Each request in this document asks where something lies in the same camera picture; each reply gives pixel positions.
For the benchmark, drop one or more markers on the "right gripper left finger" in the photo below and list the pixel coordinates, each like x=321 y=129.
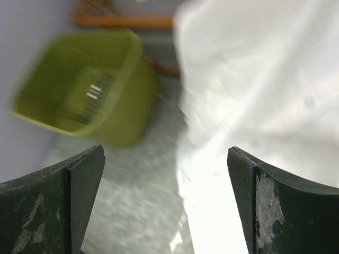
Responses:
x=48 y=211

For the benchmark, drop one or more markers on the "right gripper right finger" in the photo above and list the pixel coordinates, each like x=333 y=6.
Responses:
x=281 y=212

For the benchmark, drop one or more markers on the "white shirt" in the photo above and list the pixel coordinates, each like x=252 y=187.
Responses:
x=261 y=76

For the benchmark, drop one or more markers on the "green plastic laundry basket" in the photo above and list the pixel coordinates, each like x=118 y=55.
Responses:
x=94 y=84

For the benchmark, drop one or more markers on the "wooden shoe rack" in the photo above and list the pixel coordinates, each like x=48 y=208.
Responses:
x=155 y=31

